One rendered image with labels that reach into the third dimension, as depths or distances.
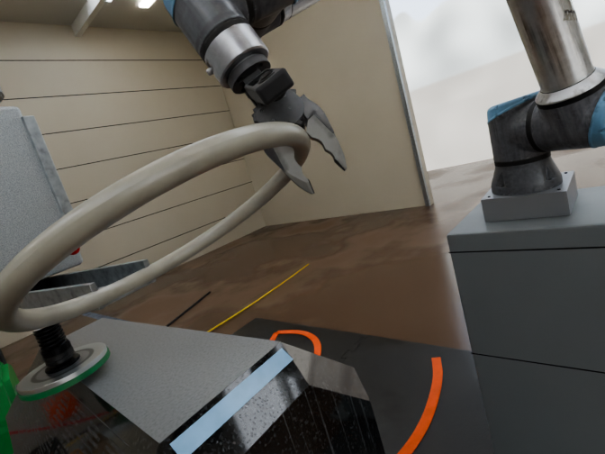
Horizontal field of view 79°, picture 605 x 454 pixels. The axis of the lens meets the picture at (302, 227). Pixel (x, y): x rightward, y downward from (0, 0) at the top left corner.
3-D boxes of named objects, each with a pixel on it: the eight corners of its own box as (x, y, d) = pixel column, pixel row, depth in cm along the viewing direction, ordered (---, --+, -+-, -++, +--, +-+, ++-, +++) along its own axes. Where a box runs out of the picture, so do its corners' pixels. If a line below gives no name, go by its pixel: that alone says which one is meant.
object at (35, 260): (-32, 376, 51) (-44, 358, 51) (213, 250, 90) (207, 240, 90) (56, 183, 22) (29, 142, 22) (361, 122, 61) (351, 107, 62)
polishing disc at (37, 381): (37, 367, 106) (35, 363, 106) (113, 337, 112) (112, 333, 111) (2, 408, 86) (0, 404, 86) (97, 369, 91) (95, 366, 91)
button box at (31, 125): (55, 230, 99) (10, 125, 93) (65, 226, 101) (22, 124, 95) (68, 225, 94) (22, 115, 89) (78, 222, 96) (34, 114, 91)
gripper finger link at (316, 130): (354, 161, 59) (311, 124, 59) (359, 153, 53) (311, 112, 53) (341, 176, 59) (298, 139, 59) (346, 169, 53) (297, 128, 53)
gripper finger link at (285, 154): (313, 195, 59) (291, 143, 59) (314, 192, 53) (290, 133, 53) (295, 204, 59) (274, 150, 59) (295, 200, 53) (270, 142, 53)
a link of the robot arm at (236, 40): (248, 12, 52) (194, 52, 51) (269, 40, 51) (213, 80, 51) (257, 44, 60) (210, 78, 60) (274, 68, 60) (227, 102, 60)
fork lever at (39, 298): (-37, 322, 101) (-45, 306, 100) (39, 291, 116) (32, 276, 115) (79, 321, 62) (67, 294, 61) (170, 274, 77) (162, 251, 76)
